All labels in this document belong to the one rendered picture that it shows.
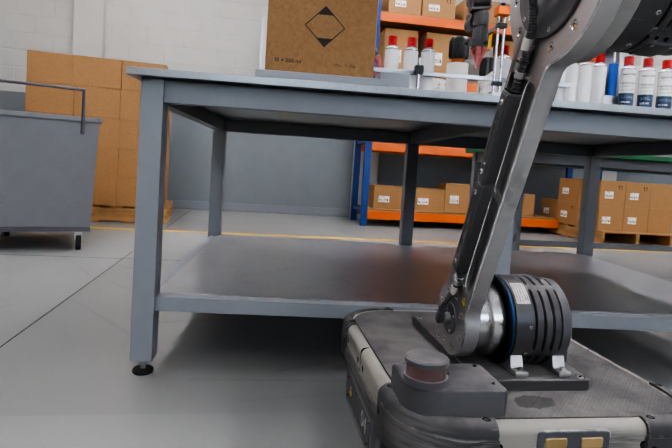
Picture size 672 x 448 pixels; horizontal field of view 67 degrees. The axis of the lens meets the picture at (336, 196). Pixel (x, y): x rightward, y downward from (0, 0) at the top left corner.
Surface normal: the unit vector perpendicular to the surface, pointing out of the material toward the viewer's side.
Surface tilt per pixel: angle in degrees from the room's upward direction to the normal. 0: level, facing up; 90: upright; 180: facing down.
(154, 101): 90
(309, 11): 90
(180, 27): 90
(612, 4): 125
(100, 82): 90
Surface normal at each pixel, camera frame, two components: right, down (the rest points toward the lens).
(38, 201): 0.46, 0.15
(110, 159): 0.24, 0.07
